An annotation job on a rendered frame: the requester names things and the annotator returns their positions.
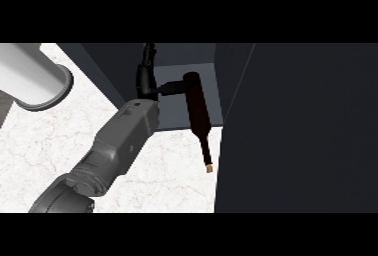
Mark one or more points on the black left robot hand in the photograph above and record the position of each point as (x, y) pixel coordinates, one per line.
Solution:
(146, 80)

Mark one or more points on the dark wine bottle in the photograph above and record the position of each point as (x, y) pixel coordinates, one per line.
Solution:
(198, 110)

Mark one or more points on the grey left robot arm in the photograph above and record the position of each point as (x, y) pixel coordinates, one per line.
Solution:
(125, 133)

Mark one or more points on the dark grey cabinet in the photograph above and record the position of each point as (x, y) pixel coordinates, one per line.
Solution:
(110, 66)

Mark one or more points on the dark grey cabinet door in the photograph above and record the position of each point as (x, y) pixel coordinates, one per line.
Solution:
(299, 133)

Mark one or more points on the white cylinder with grey rim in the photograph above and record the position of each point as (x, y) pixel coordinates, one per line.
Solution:
(26, 75)

